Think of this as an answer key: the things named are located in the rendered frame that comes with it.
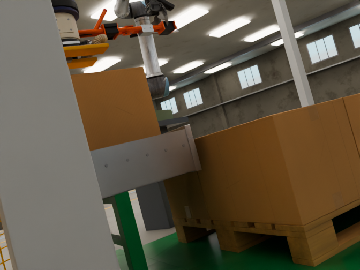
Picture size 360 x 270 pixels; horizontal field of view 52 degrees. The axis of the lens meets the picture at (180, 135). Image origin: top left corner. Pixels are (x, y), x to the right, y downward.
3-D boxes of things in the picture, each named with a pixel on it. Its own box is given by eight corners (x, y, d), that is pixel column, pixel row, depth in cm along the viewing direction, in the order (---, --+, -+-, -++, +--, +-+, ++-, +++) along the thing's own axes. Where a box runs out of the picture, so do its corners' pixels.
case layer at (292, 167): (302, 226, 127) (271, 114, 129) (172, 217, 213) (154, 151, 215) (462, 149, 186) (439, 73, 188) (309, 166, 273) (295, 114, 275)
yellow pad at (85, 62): (29, 67, 174) (27, 57, 174) (27, 74, 182) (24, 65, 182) (98, 60, 191) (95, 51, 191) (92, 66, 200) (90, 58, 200)
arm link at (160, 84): (148, 100, 291) (126, 5, 284) (169, 96, 293) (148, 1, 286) (149, 100, 276) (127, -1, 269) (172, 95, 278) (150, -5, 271)
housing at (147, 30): (143, 32, 198) (141, 24, 198) (138, 37, 204) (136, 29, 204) (154, 31, 202) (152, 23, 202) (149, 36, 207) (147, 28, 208)
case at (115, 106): (35, 178, 145) (11, 81, 147) (22, 184, 179) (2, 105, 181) (164, 145, 177) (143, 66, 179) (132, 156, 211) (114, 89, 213)
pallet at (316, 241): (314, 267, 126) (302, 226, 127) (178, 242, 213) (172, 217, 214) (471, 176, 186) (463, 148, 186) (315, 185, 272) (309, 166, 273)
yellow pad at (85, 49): (35, 53, 157) (32, 42, 158) (32, 61, 166) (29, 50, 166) (109, 46, 175) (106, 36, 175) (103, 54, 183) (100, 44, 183)
